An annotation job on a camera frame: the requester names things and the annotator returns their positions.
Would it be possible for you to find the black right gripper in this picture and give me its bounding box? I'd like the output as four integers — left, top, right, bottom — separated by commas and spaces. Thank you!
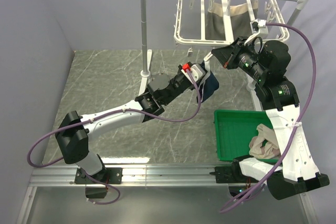
212, 36, 267, 81

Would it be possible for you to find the navy blue underwear white trim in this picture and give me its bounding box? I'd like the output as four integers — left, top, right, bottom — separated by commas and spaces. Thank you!
197, 61, 219, 103

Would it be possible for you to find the white clip hanger frame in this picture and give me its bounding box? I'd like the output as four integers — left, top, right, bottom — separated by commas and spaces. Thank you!
173, 0, 290, 67

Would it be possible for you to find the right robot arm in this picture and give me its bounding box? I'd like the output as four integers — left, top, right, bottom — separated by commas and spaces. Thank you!
212, 38, 330, 200

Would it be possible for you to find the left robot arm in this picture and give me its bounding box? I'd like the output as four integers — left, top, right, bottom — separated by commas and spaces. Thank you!
55, 70, 200, 183

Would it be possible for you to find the grey beige hanging underwear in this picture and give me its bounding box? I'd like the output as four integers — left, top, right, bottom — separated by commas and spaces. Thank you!
204, 0, 259, 41

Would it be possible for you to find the green plastic tray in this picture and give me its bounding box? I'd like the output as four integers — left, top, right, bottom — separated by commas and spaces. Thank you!
214, 110, 272, 162

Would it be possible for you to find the beige cloth in tray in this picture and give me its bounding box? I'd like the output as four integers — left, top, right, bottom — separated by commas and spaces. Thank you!
249, 124, 280, 159

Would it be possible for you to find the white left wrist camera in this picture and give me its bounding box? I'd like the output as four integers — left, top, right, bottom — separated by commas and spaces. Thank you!
181, 63, 206, 82

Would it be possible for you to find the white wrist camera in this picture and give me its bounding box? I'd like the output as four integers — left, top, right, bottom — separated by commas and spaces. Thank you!
181, 63, 206, 82
244, 19, 268, 45

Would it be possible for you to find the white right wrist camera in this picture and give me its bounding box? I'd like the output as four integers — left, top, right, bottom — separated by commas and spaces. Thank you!
244, 19, 268, 45

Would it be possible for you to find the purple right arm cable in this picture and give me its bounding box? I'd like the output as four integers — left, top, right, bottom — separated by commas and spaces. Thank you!
219, 23, 317, 214

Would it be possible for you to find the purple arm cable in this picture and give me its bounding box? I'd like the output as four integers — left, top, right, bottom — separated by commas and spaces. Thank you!
27, 73, 202, 168
219, 23, 317, 214

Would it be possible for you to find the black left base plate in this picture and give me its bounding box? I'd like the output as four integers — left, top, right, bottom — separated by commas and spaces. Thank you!
74, 167, 122, 185

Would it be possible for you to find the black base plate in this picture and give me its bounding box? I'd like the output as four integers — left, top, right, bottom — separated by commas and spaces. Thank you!
212, 166, 256, 184
74, 167, 122, 185

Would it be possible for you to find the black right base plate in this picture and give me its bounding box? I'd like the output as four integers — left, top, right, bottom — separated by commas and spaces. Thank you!
212, 166, 256, 184

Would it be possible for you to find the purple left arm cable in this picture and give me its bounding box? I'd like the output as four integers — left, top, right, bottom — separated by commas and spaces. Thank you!
27, 73, 202, 168

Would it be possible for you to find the aluminium mounting rail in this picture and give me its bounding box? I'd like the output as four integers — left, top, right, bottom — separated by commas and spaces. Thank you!
28, 163, 257, 187

